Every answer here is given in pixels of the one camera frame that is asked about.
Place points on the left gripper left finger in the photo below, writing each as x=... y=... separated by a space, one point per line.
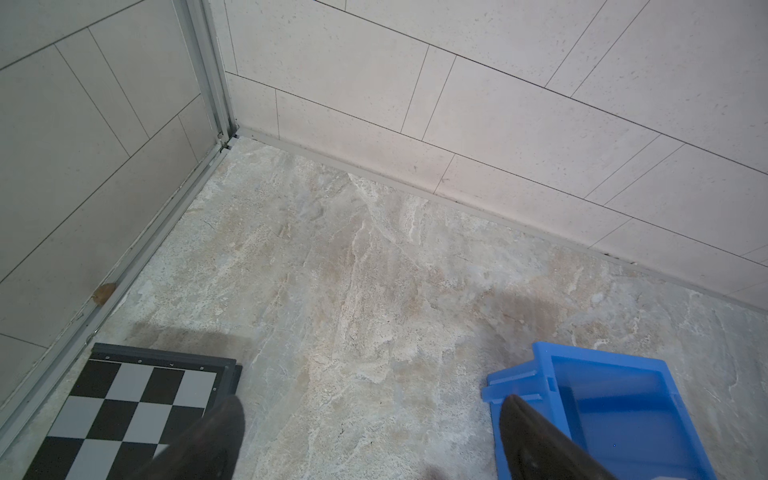
x=209 y=449

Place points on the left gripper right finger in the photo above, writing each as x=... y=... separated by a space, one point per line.
x=535 y=449

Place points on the blue plastic bin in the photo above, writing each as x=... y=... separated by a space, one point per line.
x=624 y=411

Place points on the black white checkerboard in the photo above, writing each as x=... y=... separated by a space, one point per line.
x=127 y=405

